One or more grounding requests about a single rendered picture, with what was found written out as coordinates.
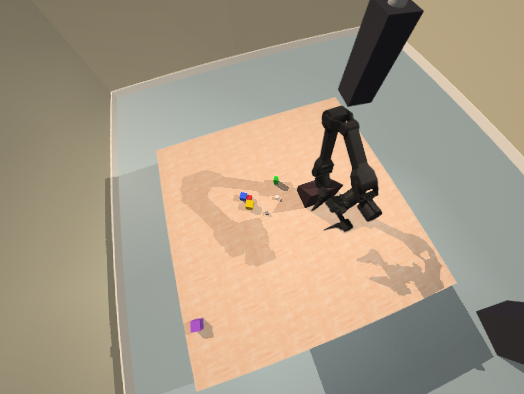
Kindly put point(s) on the purple cube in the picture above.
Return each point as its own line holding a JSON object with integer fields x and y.
{"x": 197, "y": 325}

